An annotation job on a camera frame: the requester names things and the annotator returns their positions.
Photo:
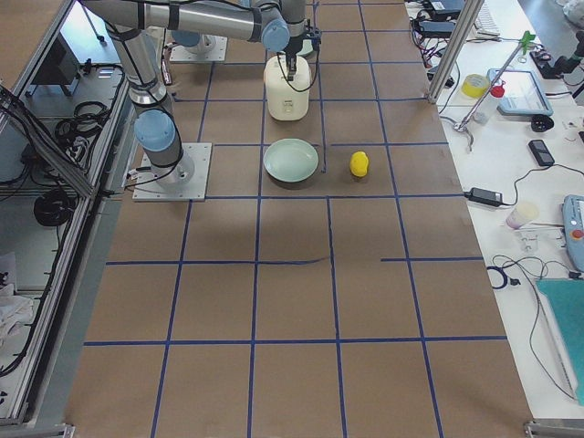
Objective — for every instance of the white rice cooker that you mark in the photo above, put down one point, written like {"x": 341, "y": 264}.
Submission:
{"x": 287, "y": 99}

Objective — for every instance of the green plate near potato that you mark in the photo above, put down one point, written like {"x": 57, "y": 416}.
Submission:
{"x": 290, "y": 160}

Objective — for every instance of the robot arm pressing cooker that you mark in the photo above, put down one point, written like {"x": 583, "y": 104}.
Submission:
{"x": 179, "y": 170}

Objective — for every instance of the black gripper pressing arm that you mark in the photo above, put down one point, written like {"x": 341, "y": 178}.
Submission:
{"x": 293, "y": 46}

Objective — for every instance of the yellow toy potato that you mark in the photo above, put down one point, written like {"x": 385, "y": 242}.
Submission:
{"x": 359, "y": 164}

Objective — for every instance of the yellow tape roll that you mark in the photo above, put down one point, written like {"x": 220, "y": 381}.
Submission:
{"x": 474, "y": 86}

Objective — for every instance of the idle robot arm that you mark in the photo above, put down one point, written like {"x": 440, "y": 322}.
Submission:
{"x": 195, "y": 43}

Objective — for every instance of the blue tablet pendant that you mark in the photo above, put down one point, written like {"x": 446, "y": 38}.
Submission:
{"x": 523, "y": 96}

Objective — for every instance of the black power adapter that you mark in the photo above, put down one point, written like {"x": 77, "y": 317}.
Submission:
{"x": 485, "y": 197}

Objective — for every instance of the aluminium frame post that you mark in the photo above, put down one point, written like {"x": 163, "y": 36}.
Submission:
{"x": 463, "y": 26}

